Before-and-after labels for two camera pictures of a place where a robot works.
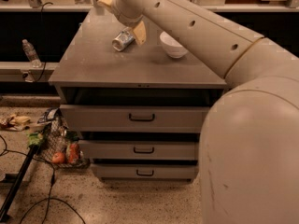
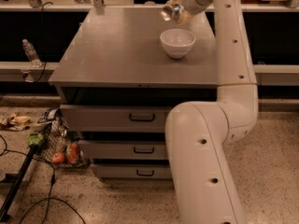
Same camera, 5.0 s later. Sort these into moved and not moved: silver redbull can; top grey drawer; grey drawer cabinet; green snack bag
Moved: silver redbull can
Not moved: grey drawer cabinet; top grey drawer; green snack bag
